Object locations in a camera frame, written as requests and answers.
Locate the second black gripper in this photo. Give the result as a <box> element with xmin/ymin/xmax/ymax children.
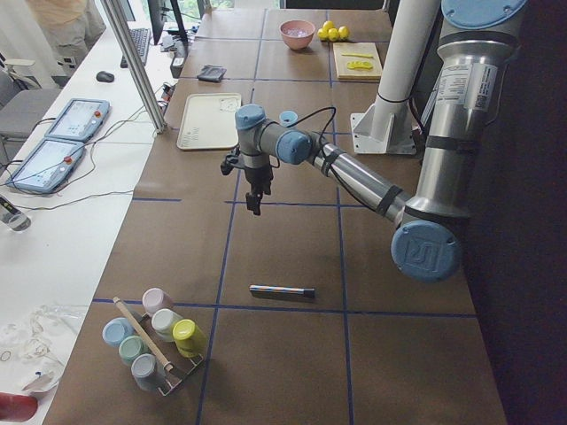
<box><xmin>245</xmin><ymin>166</ymin><xmax>273</xmax><ymax>216</ymax></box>

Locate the steel muddler black tip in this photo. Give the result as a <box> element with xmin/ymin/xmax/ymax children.
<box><xmin>249</xmin><ymin>285</ymin><xmax>315</xmax><ymax>299</ymax></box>

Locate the second grey blue robot arm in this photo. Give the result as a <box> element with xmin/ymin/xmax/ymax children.
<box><xmin>221</xmin><ymin>1</ymin><xmax>527</xmax><ymax>282</ymax></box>

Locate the light blue plastic cup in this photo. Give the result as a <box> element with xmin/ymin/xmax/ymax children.
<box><xmin>279</xmin><ymin>110</ymin><xmax>299</xmax><ymax>128</ymax></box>

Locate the pink cup on rack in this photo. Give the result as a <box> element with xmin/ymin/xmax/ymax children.
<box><xmin>142</xmin><ymin>288</ymin><xmax>175</xmax><ymax>316</ymax></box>

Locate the white cup on rack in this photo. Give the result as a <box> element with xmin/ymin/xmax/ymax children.
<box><xmin>151</xmin><ymin>308</ymin><xmax>183</xmax><ymax>342</ymax></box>

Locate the yellow cup on rack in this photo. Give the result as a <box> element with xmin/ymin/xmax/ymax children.
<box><xmin>172</xmin><ymin>319</ymin><xmax>207</xmax><ymax>358</ymax></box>

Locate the pile of clear ice cubes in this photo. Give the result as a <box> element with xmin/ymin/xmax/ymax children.
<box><xmin>283</xmin><ymin>27</ymin><xmax>310</xmax><ymax>38</ymax></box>

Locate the blue cup on rack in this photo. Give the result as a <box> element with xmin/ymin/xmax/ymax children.
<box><xmin>102</xmin><ymin>317</ymin><xmax>136</xmax><ymax>348</ymax></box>

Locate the green cup on rack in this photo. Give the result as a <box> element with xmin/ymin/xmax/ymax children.
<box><xmin>119</xmin><ymin>335</ymin><xmax>148</xmax><ymax>367</ymax></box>

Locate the grey cup on rack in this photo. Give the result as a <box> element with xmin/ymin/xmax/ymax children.
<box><xmin>130</xmin><ymin>353</ymin><xmax>166</xmax><ymax>391</ymax></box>

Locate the cream bear serving tray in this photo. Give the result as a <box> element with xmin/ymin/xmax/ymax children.
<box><xmin>176</xmin><ymin>93</ymin><xmax>241</xmax><ymax>151</ymax></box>

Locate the grey purple folded cloth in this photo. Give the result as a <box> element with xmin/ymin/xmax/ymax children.
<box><xmin>197</xmin><ymin>65</ymin><xmax>227</xmax><ymax>83</ymax></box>

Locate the yellow plastic knife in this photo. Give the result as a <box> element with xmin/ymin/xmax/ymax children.
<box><xmin>341</xmin><ymin>52</ymin><xmax>374</xmax><ymax>58</ymax></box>

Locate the wooden cutting board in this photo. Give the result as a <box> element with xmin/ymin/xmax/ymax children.
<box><xmin>333</xmin><ymin>42</ymin><xmax>383</xmax><ymax>80</ymax></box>

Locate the rack of pastel cups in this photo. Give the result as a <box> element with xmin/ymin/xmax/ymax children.
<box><xmin>113</xmin><ymin>297</ymin><xmax>205</xmax><ymax>397</ymax></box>

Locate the pink bowl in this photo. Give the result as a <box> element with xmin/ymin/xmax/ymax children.
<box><xmin>279</xmin><ymin>19</ymin><xmax>315</xmax><ymax>50</ymax></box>

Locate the whole yellow lemon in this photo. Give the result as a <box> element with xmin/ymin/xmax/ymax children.
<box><xmin>327</xmin><ymin>28</ymin><xmax>340</xmax><ymax>43</ymax></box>
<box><xmin>322</xmin><ymin>20</ymin><xmax>335</xmax><ymax>31</ymax></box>
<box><xmin>338</xmin><ymin>26</ymin><xmax>350</xmax><ymax>40</ymax></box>
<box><xmin>318</xmin><ymin>27</ymin><xmax>329</xmax><ymax>41</ymax></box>

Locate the upper teach pendant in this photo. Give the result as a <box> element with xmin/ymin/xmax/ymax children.
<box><xmin>44</xmin><ymin>98</ymin><xmax>111</xmax><ymax>143</ymax></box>

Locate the teach pendant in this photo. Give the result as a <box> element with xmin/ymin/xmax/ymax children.
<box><xmin>7</xmin><ymin>137</ymin><xmax>85</xmax><ymax>194</ymax></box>
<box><xmin>44</xmin><ymin>98</ymin><xmax>111</xmax><ymax>143</ymax></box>

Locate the black computer mouse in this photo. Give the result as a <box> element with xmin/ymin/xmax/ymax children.
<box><xmin>96</xmin><ymin>71</ymin><xmax>115</xmax><ymax>83</ymax></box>

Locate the black keyboard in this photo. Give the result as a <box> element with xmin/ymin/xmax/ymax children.
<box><xmin>129</xmin><ymin>28</ymin><xmax>151</xmax><ymax>66</ymax></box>

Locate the lower teach pendant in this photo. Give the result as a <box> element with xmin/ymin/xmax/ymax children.
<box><xmin>7</xmin><ymin>137</ymin><xmax>85</xmax><ymax>194</ymax></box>

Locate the glass of water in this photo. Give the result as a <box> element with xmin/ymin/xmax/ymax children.
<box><xmin>0</xmin><ymin>197</ymin><xmax>31</xmax><ymax>231</ymax></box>

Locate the red bottle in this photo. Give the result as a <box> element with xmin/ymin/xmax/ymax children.
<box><xmin>0</xmin><ymin>392</ymin><xmax>38</xmax><ymax>422</ymax></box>

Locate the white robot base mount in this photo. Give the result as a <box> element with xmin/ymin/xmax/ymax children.
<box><xmin>351</xmin><ymin>0</ymin><xmax>440</xmax><ymax>155</ymax></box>

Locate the aluminium frame post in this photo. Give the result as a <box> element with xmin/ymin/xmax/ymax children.
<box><xmin>101</xmin><ymin>0</ymin><xmax>167</xmax><ymax>134</ymax></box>

